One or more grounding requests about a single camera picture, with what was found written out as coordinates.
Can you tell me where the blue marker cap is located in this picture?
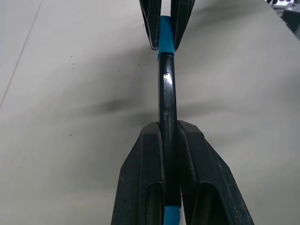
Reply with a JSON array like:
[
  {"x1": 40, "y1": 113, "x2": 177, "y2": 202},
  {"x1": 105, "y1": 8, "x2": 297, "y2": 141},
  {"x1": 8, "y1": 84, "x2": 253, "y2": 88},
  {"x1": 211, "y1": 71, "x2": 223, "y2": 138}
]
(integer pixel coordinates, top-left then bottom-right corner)
[{"x1": 157, "y1": 15, "x2": 176, "y2": 59}]

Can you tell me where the black marker with blue end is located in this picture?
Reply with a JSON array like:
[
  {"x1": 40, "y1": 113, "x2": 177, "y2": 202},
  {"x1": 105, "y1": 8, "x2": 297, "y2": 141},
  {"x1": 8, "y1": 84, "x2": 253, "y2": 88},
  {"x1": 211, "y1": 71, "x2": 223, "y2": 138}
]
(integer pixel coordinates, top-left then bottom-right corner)
[{"x1": 157, "y1": 52, "x2": 183, "y2": 225}]

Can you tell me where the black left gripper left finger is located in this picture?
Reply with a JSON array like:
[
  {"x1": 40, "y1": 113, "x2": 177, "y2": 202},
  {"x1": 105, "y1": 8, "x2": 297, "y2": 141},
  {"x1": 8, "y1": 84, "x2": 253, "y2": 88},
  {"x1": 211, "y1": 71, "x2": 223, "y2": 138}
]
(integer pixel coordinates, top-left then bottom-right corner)
[{"x1": 110, "y1": 121, "x2": 167, "y2": 225}]

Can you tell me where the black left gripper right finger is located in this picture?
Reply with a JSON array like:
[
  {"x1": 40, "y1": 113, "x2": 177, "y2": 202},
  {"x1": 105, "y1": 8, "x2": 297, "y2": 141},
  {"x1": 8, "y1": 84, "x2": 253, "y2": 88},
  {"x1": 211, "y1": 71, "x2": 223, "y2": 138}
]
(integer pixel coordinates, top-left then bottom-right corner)
[{"x1": 175, "y1": 120, "x2": 250, "y2": 225}]

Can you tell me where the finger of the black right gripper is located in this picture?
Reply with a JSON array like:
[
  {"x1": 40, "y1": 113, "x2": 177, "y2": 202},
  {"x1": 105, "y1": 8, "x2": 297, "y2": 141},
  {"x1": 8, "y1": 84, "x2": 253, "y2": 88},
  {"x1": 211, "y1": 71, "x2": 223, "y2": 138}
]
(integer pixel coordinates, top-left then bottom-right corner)
[
  {"x1": 171, "y1": 0, "x2": 195, "y2": 51},
  {"x1": 138, "y1": 0, "x2": 163, "y2": 51}
]

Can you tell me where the dark background equipment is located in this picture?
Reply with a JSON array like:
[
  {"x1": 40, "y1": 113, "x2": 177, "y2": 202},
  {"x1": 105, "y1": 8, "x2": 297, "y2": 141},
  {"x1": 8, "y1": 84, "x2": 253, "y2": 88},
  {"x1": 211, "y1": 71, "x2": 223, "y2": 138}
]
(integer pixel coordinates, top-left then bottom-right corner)
[{"x1": 266, "y1": 0, "x2": 300, "y2": 41}]

